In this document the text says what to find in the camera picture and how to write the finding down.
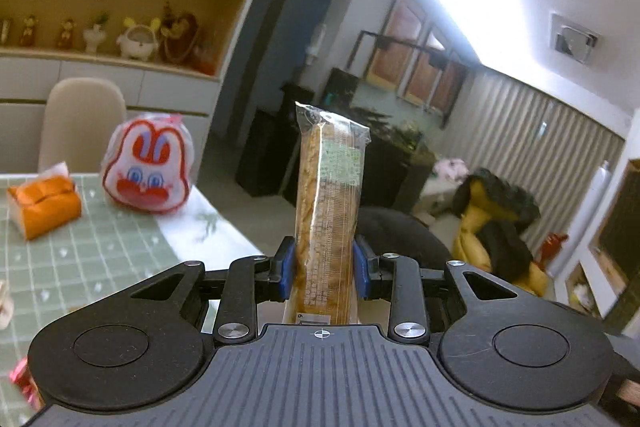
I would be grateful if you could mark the white red rabbit face bag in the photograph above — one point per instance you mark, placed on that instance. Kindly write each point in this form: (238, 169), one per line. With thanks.
(147, 169)

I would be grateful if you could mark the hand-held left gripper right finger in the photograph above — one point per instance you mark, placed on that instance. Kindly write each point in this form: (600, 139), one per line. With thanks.
(361, 270)

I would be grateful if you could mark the clear biscuit packet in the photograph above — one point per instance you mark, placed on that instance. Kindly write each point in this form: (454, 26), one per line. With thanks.
(327, 207)

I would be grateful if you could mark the beige chair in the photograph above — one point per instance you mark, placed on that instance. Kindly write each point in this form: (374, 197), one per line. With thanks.
(82, 122)

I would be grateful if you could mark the white rabbit pot figurine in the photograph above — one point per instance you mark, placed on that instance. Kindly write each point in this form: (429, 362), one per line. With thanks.
(136, 39)

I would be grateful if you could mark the red toy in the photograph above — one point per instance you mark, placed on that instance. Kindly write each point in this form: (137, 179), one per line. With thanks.
(552, 247)

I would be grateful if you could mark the small brown figurine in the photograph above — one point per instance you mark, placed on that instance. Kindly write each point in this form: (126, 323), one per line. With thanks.
(65, 34)
(28, 32)

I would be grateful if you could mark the yellow coat with fur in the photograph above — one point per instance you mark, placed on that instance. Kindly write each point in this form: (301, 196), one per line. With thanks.
(495, 227)

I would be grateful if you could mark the orange tissue pack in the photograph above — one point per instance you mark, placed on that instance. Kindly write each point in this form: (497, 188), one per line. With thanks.
(47, 204)

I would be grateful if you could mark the black cabinet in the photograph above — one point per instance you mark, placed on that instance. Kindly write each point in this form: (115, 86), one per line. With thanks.
(265, 152)

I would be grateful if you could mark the red shiny wrapper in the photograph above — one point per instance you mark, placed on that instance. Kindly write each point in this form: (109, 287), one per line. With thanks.
(25, 382)

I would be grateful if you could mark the beige striped curtain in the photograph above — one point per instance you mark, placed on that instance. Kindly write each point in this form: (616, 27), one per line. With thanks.
(530, 142)

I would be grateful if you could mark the pink flower bunch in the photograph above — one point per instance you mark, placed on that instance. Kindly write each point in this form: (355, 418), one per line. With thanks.
(450, 169)

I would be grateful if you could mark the green checked tablecloth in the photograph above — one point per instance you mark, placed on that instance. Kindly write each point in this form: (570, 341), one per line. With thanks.
(100, 257)

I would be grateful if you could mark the fish tank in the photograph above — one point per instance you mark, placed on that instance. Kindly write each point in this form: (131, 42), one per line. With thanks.
(390, 127)

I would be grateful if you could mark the white wall dispenser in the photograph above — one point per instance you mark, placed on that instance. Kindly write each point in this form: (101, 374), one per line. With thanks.
(315, 44)

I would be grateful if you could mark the small white flower pot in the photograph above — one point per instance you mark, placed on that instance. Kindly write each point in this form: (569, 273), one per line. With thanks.
(95, 36)

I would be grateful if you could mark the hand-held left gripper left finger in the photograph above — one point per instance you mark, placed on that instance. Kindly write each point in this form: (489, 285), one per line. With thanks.
(286, 268)

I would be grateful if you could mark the orange framed wall pictures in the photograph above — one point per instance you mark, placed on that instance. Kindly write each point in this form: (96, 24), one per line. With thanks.
(415, 57)

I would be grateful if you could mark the grey wall box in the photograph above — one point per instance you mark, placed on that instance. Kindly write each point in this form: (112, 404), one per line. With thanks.
(574, 38)

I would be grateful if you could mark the wooden side cabinet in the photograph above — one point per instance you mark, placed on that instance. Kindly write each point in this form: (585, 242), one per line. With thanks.
(617, 247)

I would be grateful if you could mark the brown plush figure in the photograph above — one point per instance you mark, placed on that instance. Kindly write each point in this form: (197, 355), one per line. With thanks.
(179, 37)

